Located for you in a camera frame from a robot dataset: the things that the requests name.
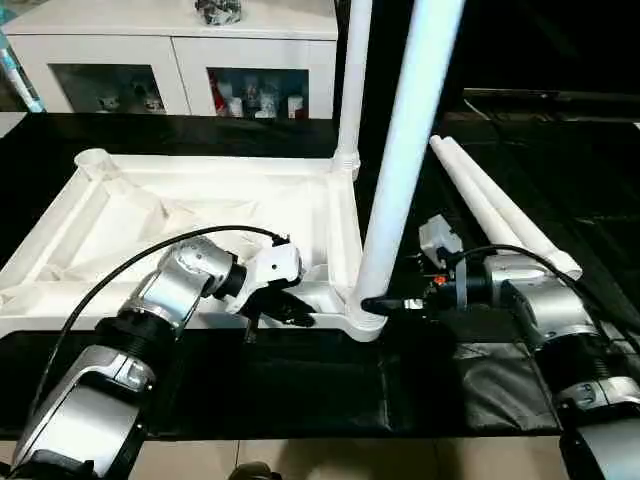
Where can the white plastic table top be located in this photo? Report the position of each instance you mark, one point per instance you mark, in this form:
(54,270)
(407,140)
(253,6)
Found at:
(120,215)

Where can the white cabinet with glass doors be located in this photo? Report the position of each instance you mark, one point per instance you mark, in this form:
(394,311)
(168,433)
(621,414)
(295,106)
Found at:
(100,25)

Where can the black work mat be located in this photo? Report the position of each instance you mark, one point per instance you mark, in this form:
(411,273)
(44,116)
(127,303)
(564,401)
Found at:
(300,390)

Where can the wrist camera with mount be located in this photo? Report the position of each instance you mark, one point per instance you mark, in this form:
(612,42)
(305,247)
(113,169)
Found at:
(270,268)
(440,238)

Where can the white board strip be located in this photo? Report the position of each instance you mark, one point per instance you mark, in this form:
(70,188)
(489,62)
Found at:
(10,124)

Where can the teal plastic tube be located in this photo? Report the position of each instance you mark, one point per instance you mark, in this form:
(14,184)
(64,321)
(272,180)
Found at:
(20,65)

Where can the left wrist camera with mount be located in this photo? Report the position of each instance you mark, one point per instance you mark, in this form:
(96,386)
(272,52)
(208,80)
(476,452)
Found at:
(270,268)

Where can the black bundle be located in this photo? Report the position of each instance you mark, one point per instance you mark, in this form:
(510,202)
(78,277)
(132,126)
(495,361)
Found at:
(218,10)

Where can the white plastic table leg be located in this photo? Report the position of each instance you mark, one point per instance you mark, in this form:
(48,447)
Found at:
(510,200)
(475,195)
(350,80)
(410,130)

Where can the red bottle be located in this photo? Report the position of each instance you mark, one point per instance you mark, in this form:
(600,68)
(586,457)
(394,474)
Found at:
(222,95)

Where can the black flat bar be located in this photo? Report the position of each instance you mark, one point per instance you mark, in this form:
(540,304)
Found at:
(560,95)

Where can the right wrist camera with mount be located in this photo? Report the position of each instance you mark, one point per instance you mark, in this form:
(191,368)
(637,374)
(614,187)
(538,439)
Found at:
(440,238)

